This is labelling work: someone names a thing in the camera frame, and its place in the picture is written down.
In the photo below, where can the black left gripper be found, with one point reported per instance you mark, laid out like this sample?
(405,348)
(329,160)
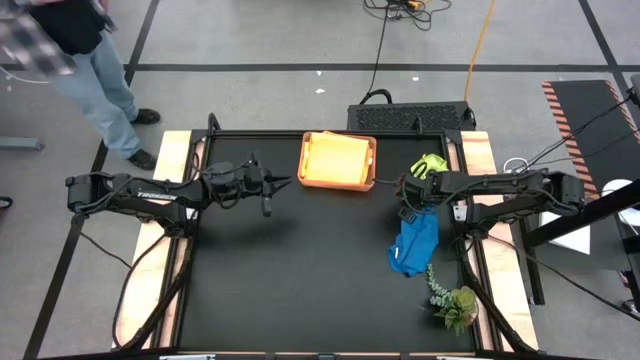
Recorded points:
(255,180)

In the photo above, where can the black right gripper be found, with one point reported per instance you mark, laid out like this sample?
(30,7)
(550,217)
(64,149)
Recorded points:
(417,192)

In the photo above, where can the green microfiber towel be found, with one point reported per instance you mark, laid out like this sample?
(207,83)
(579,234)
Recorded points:
(431,162)

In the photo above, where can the blue microfiber towel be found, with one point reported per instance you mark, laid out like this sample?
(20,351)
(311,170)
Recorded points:
(414,245)

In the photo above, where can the orange microfiber towel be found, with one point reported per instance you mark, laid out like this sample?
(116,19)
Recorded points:
(337,160)

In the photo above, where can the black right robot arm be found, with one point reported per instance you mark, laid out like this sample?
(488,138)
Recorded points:
(500,182)

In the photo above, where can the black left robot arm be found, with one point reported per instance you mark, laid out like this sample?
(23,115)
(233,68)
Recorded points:
(150,196)

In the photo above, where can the tan cardboard box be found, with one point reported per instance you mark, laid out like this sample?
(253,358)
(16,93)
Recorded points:
(337,187)

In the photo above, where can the black computer case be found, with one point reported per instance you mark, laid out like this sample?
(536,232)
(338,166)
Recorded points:
(410,117)

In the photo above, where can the artificial green plant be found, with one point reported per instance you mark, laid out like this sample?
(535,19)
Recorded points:
(457,305)

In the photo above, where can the white paper sheet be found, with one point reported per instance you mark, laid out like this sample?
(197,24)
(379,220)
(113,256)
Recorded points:
(565,237)

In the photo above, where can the black metal beam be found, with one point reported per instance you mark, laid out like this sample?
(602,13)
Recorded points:
(580,217)

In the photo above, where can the person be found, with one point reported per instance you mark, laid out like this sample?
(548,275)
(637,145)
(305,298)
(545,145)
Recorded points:
(105,85)

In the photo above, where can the black mat with striped edges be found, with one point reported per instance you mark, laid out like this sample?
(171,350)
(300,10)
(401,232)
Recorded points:
(590,130)

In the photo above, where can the white round object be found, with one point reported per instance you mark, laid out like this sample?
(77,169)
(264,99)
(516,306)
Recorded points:
(617,186)

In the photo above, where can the gray floor bar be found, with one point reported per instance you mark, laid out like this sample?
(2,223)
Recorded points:
(20,144)

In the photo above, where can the black metal table frame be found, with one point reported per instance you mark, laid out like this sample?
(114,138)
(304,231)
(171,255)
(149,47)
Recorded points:
(202,136)

